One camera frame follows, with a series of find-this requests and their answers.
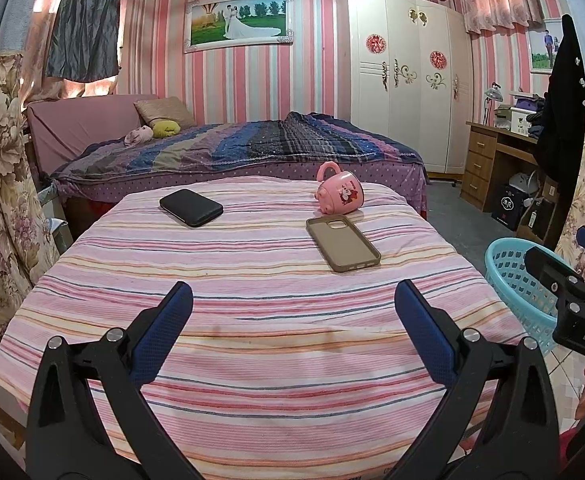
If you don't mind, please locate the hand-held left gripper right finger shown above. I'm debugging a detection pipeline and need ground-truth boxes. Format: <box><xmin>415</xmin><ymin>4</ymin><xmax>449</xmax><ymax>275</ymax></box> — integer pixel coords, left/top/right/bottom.
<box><xmin>393</xmin><ymin>280</ymin><xmax>560</xmax><ymax>480</ymax></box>

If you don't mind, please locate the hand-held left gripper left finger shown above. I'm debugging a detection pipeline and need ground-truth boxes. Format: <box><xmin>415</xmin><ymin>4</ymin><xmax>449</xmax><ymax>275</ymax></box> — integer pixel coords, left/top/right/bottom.
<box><xmin>25</xmin><ymin>281</ymin><xmax>208</xmax><ymax>480</ymax></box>

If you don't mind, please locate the light blue plastic basket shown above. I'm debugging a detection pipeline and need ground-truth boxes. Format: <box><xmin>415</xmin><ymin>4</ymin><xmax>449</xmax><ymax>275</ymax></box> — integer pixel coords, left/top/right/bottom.
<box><xmin>485</xmin><ymin>237</ymin><xmax>580</xmax><ymax>356</ymax></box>

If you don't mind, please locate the black box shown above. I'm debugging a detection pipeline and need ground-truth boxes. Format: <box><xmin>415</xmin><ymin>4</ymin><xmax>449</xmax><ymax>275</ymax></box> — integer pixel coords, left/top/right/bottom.
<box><xmin>491</xmin><ymin>183</ymin><xmax>530</xmax><ymax>231</ymax></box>

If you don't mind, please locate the white fan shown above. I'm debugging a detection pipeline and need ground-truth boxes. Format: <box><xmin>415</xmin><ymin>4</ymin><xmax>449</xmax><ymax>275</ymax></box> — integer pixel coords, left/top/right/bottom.
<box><xmin>508</xmin><ymin>171</ymin><xmax>540</xmax><ymax>206</ymax></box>

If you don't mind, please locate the pink striped tablecloth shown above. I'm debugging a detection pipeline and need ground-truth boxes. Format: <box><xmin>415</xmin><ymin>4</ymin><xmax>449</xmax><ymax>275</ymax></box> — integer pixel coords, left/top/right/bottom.
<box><xmin>0</xmin><ymin>176</ymin><xmax>528</xmax><ymax>473</ymax></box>

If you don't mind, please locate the beige phone case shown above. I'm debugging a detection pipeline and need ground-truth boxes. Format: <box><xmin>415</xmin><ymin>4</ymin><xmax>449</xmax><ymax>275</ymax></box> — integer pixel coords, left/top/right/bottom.
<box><xmin>305</xmin><ymin>214</ymin><xmax>382</xmax><ymax>274</ymax></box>

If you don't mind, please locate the black hanging coat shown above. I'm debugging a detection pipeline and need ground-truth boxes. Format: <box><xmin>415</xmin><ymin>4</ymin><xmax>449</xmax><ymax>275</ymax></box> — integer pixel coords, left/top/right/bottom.
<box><xmin>532</xmin><ymin>12</ymin><xmax>585</xmax><ymax>251</ymax></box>

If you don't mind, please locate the black zip case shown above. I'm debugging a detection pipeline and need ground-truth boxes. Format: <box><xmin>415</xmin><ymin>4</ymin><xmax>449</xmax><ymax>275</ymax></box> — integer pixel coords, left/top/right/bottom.
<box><xmin>159</xmin><ymin>188</ymin><xmax>224</xmax><ymax>228</ymax></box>

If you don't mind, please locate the wooden desk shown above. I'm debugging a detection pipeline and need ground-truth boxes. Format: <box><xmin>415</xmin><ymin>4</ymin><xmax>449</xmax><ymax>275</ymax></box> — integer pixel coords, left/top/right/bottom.
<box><xmin>459</xmin><ymin>120</ymin><xmax>558</xmax><ymax>213</ymax></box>

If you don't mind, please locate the white storage box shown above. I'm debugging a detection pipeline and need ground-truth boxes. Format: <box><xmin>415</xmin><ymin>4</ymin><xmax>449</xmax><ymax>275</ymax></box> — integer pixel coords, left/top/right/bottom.
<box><xmin>507</xmin><ymin>108</ymin><xmax>530</xmax><ymax>136</ymax></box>

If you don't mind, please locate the pink pig mug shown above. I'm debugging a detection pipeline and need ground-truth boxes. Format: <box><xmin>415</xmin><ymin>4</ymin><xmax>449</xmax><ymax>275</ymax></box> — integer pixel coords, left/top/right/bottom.
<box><xmin>315</xmin><ymin>161</ymin><xmax>364</xmax><ymax>215</ymax></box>

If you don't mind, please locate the desk lamp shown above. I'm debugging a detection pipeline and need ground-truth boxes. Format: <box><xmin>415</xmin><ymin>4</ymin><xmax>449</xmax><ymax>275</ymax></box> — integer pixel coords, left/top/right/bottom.
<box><xmin>482</xmin><ymin>82</ymin><xmax>505</xmax><ymax>126</ymax></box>

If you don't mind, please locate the pink plush toy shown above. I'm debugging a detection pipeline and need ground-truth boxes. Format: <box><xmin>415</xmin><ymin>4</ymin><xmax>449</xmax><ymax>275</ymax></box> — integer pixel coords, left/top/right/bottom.
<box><xmin>124</xmin><ymin>125</ymin><xmax>154</xmax><ymax>148</ymax></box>

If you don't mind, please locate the small framed photo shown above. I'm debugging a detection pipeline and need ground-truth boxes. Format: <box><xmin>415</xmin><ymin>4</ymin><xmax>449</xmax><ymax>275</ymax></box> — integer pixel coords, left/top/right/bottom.
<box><xmin>527</xmin><ymin>19</ymin><xmax>563</xmax><ymax>75</ymax></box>

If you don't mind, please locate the yellow plush toy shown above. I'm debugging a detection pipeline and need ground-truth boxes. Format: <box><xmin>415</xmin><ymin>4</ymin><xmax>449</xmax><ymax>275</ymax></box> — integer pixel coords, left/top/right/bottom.
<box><xmin>151</xmin><ymin>119</ymin><xmax>182</xmax><ymax>139</ymax></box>

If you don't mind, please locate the striped purple quilt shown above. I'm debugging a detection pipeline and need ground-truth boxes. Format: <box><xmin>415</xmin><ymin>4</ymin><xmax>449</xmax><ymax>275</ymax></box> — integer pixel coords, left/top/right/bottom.
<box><xmin>50</xmin><ymin>111</ymin><xmax>423</xmax><ymax>181</ymax></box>

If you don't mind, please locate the white wardrobe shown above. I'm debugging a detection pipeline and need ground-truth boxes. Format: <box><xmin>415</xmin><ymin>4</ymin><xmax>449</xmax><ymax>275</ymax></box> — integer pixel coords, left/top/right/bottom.
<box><xmin>337</xmin><ymin>0</ymin><xmax>473</xmax><ymax>177</ymax></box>

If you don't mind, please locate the beige pillow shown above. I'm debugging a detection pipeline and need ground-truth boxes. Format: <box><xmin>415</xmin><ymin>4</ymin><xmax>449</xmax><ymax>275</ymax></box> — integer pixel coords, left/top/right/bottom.
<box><xmin>133</xmin><ymin>96</ymin><xmax>196</xmax><ymax>128</ymax></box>

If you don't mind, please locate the purple bed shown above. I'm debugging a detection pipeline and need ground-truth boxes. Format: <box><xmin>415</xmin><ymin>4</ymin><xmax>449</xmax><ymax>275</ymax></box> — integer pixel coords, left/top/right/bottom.
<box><xmin>25</xmin><ymin>94</ymin><xmax>429</xmax><ymax>241</ymax></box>

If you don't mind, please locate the pink sheer curtain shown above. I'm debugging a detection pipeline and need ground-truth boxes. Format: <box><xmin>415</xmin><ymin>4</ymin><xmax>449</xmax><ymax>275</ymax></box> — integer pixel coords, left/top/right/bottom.
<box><xmin>20</xmin><ymin>0</ymin><xmax>123</xmax><ymax>106</ymax></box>

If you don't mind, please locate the large framed wedding photo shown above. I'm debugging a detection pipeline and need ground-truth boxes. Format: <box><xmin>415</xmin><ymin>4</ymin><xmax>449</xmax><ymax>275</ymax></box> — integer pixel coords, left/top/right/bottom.
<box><xmin>183</xmin><ymin>0</ymin><xmax>294</xmax><ymax>54</ymax></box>

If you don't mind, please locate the dark grey hanging cloth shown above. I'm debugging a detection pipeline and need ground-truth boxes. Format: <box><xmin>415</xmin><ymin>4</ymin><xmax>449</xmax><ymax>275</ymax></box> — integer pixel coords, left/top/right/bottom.
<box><xmin>45</xmin><ymin>0</ymin><xmax>123</xmax><ymax>82</ymax></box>

